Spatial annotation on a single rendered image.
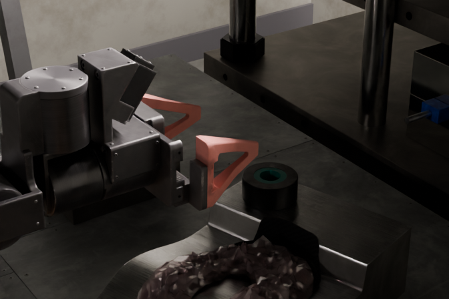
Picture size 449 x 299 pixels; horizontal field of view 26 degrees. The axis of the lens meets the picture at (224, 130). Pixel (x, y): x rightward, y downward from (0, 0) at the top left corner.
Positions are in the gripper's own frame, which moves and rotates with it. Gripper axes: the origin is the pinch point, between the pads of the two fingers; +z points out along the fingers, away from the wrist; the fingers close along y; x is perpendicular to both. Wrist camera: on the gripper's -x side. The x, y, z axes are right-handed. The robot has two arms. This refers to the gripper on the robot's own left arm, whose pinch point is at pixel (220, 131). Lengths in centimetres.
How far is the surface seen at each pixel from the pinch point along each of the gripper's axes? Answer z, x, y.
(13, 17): 63, 59, 197
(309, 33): 94, 39, 95
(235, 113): 52, 39, 68
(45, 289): -3, 40, 37
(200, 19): 171, 98, 253
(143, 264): 4.1, 29.9, 22.5
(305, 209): 28.7, 28.1, 19.0
